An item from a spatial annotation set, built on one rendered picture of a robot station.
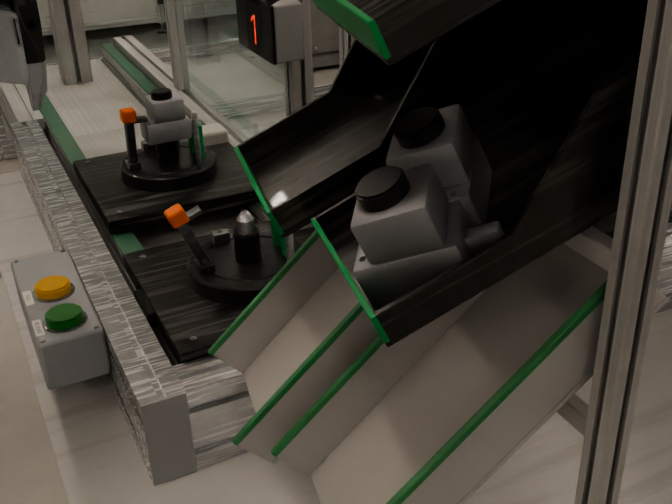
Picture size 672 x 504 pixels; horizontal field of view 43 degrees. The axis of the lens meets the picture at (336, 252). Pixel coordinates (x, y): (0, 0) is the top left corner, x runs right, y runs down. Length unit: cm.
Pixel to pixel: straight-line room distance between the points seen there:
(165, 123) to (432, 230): 82
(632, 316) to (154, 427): 50
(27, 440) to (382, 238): 61
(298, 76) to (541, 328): 63
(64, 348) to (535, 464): 50
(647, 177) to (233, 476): 56
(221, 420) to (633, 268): 51
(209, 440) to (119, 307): 21
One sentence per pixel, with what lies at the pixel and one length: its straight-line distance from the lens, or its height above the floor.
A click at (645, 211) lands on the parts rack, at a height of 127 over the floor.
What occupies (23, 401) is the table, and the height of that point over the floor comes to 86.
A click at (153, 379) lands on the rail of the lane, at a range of 87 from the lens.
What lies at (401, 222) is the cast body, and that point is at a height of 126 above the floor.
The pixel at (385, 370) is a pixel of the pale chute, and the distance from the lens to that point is 65.
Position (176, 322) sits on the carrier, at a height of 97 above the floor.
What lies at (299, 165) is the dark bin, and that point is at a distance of 67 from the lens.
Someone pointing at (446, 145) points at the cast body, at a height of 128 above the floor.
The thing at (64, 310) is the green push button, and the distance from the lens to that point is 97.
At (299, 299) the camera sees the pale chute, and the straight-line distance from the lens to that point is 77.
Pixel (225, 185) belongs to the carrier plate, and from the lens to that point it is 123.
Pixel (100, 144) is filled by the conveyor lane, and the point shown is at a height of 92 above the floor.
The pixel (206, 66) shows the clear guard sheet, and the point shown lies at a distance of 153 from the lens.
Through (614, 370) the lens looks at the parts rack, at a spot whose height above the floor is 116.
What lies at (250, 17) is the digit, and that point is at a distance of 112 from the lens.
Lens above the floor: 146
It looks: 28 degrees down
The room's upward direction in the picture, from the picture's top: 2 degrees counter-clockwise
